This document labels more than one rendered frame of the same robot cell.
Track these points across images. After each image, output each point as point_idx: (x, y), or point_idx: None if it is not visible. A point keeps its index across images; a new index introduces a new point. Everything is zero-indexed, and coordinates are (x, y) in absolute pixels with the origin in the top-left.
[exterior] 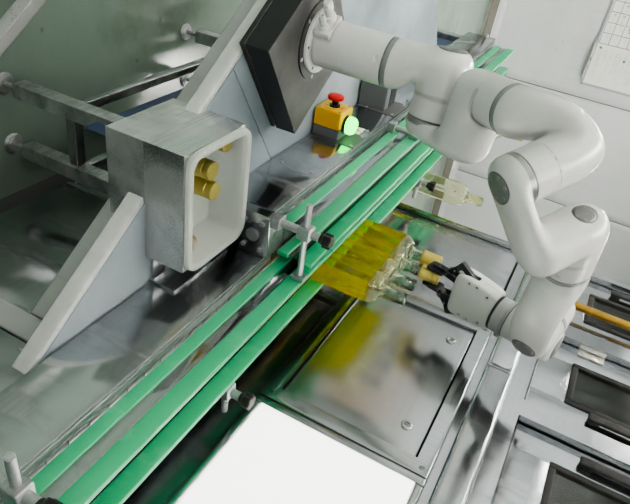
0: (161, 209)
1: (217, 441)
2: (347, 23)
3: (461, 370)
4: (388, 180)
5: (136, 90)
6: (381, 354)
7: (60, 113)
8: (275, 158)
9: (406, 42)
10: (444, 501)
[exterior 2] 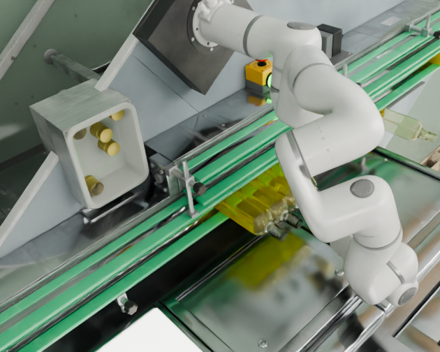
0: (66, 165)
1: None
2: (225, 6)
3: (334, 301)
4: None
5: None
6: (269, 279)
7: (76, 78)
8: (201, 112)
9: (263, 21)
10: None
